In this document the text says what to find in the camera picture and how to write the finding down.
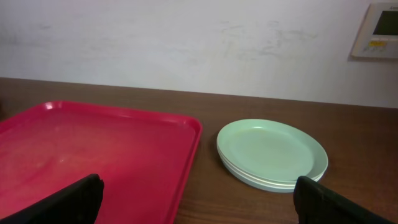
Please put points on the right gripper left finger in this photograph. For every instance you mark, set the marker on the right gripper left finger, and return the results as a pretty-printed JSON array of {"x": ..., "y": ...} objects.
[{"x": 79, "y": 203}]

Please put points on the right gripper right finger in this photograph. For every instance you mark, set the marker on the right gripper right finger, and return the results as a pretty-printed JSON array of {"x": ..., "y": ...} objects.
[{"x": 316, "y": 204}]

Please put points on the light green plate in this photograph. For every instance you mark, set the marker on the light green plate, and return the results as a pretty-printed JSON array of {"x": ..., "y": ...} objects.
[{"x": 248, "y": 134}]

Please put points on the light blue plate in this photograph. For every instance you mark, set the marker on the light blue plate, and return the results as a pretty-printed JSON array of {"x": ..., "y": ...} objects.
[{"x": 272, "y": 175}]

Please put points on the cream white plate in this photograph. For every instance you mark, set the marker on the cream white plate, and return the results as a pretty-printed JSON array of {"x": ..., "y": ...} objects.
[{"x": 321, "y": 160}]

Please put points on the red plastic tray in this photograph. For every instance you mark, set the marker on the red plastic tray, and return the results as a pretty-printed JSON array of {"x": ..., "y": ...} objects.
[{"x": 143, "y": 157}]

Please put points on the white wall control panel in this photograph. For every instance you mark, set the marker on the white wall control panel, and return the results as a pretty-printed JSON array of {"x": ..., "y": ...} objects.
[{"x": 377, "y": 36}]

